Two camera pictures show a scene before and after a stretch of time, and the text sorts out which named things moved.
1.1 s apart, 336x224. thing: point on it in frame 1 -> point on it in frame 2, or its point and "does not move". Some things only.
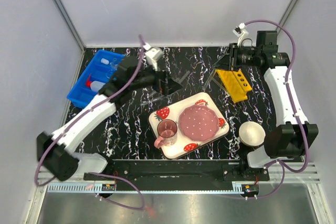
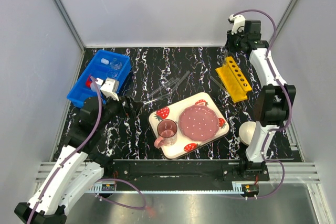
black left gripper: x=164 y=85 -> x=128 y=111
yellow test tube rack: x=235 y=84 does not move
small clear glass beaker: x=109 y=74 does not move
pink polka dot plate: x=198 y=123 does not move
